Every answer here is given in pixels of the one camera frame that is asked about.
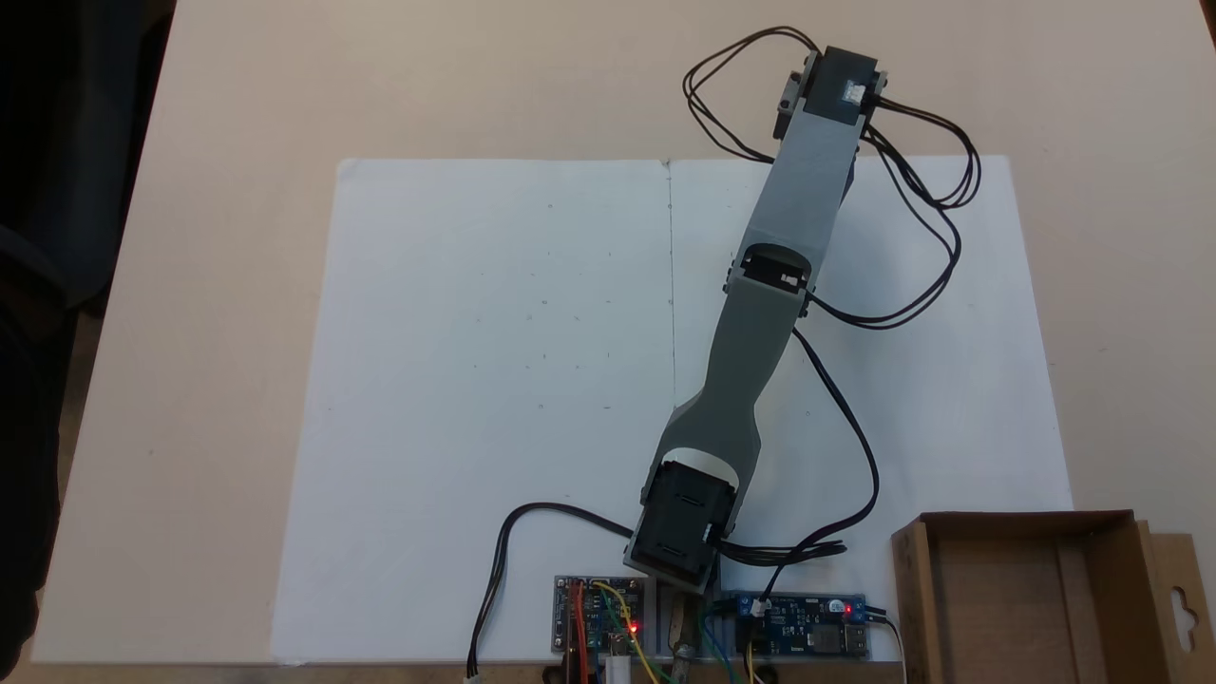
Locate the blue circuit board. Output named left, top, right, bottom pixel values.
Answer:
left=719, top=591, right=870, bottom=658

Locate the black servo wire loop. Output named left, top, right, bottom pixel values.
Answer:
left=717, top=326, right=882, bottom=595
left=806, top=95, right=982, bottom=331
left=682, top=26, right=827, bottom=162

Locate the white paper sheet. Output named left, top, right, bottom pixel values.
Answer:
left=665, top=155, right=1076, bottom=663
left=269, top=157, right=677, bottom=666

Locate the orange jumper wire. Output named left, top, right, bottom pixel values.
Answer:
left=568, top=581, right=588, bottom=683

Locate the circuit board with coloured wires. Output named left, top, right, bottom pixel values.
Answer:
left=554, top=575, right=649, bottom=656

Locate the black power cable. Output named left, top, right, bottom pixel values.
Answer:
left=465, top=502, right=649, bottom=681

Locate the metal camera stand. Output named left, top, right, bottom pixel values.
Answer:
left=668, top=597, right=702, bottom=684

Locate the brown cardboard box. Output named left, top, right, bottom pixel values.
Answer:
left=891, top=510, right=1216, bottom=684

